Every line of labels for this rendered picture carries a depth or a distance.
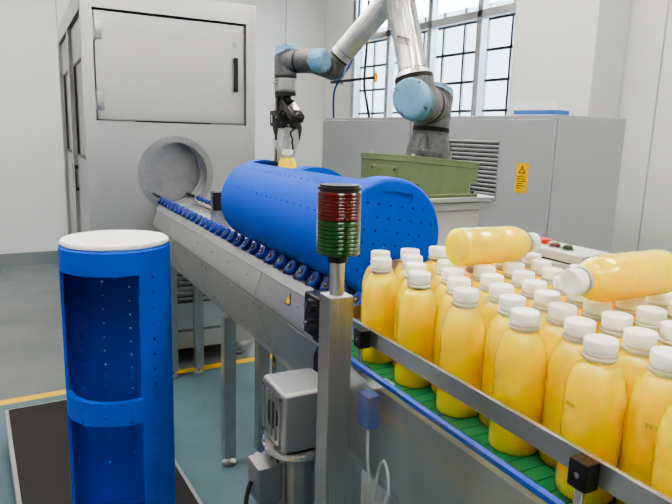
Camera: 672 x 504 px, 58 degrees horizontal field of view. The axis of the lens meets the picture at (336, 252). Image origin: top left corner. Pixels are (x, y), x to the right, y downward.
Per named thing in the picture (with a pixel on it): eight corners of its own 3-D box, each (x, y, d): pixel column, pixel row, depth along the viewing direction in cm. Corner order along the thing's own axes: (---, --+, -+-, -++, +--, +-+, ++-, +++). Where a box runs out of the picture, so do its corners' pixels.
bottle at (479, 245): (446, 269, 114) (518, 263, 123) (471, 262, 108) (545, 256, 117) (440, 232, 115) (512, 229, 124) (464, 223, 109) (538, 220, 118)
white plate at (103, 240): (68, 230, 174) (68, 234, 174) (49, 247, 148) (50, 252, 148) (168, 229, 181) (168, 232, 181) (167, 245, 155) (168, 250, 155)
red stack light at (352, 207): (347, 215, 91) (348, 188, 90) (369, 221, 86) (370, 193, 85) (308, 216, 88) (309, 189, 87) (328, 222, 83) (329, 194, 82)
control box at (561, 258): (539, 279, 147) (543, 237, 145) (609, 299, 130) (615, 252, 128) (507, 282, 142) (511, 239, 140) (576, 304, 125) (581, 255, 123)
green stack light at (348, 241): (346, 248, 92) (347, 215, 91) (368, 255, 86) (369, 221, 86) (308, 250, 89) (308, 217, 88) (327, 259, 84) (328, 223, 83)
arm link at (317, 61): (337, 52, 202) (309, 53, 207) (320, 45, 192) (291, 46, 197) (336, 76, 203) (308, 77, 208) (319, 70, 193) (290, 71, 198)
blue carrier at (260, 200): (289, 241, 226) (300, 165, 223) (429, 301, 150) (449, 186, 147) (215, 234, 213) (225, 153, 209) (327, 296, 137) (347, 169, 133)
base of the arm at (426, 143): (433, 159, 206) (437, 129, 205) (460, 161, 193) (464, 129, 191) (395, 155, 200) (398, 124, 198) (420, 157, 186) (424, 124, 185)
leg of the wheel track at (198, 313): (202, 370, 343) (201, 261, 331) (205, 374, 338) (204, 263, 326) (192, 371, 340) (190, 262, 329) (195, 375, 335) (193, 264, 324)
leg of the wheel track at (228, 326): (233, 459, 251) (233, 312, 239) (238, 465, 246) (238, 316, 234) (219, 462, 249) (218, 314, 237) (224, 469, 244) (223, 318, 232)
